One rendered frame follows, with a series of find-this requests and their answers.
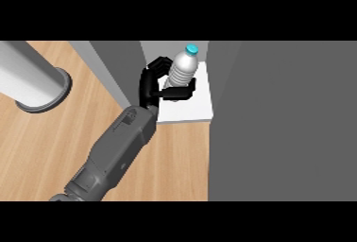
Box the white cylinder with grey base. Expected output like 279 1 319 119
0 41 74 114

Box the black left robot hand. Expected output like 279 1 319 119
137 56 198 109

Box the dark grey cabinet door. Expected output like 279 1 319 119
207 41 357 202

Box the clear water bottle blue cap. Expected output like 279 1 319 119
164 43 201 90

